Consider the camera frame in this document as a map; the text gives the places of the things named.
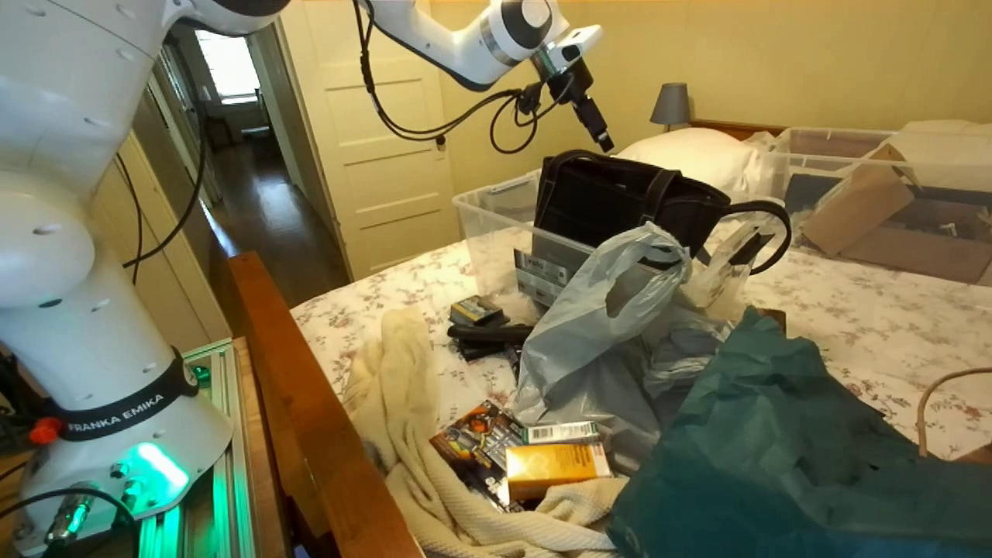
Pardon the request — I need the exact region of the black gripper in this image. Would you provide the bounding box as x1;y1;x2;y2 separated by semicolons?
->
530;24;615;154

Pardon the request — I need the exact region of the grey plastic shopping bag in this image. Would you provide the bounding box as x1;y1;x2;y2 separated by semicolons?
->
508;221;726;460

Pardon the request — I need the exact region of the teal fabric bag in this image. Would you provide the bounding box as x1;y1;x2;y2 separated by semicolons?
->
606;307;992;558

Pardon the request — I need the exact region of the wooden bed footboard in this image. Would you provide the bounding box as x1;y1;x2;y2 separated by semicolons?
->
211;252;426;558

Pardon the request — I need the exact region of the white pillow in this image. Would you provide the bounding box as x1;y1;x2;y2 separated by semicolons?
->
614;124;786;197

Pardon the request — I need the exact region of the wooden headboard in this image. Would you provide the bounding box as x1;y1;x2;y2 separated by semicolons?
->
687;118;786;143

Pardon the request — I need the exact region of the white panel door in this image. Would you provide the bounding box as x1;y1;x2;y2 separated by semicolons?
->
276;0;460;280

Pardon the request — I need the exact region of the small dark card pack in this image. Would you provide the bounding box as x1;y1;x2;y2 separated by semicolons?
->
446;293;505;330

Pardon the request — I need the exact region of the clear bin holding cardboard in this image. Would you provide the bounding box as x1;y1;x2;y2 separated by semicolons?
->
767;124;992;288

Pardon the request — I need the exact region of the brown cardboard box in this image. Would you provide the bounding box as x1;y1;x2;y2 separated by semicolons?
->
801;163;992;288

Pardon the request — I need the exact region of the green and white box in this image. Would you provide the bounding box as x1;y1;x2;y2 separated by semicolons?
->
519;414;600;445

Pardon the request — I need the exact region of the colourful snack packet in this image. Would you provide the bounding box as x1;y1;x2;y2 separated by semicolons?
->
426;396;530;509

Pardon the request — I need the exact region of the floral bedspread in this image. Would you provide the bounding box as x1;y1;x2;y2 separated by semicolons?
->
288;237;992;468

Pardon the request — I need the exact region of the gold box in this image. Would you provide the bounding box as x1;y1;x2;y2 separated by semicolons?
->
505;441;614;509

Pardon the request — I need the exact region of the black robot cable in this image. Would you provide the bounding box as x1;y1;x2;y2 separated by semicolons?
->
351;0;566;158

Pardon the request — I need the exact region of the black handled tool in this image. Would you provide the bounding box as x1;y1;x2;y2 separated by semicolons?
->
443;319;536;367

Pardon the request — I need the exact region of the beige cord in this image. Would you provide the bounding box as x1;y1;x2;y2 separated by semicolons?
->
914;367;992;460

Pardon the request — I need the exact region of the black hanging cable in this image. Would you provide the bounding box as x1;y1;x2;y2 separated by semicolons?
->
110;122;211;288

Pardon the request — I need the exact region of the aluminium base frame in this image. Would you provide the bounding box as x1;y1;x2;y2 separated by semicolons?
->
133;337;273;558

